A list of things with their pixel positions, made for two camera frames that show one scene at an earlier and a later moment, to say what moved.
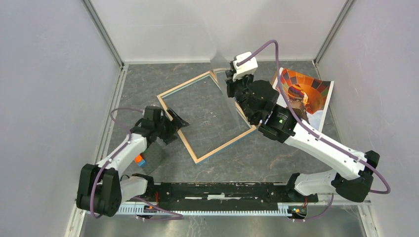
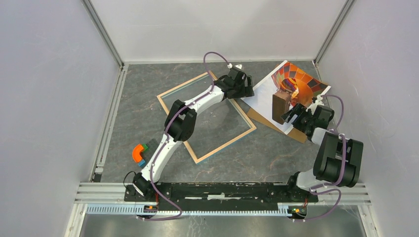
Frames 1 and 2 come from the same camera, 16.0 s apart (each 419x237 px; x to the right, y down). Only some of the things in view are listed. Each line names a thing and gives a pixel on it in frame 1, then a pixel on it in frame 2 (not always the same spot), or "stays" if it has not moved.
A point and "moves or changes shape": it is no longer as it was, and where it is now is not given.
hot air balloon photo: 308,95 moves or changes shape
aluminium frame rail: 216,209 stays
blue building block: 142,163 stays
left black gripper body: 165,129 → 240,91
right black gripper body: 239,88 → 304,120
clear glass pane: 220,64 → 216,124
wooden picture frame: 179,131 stays
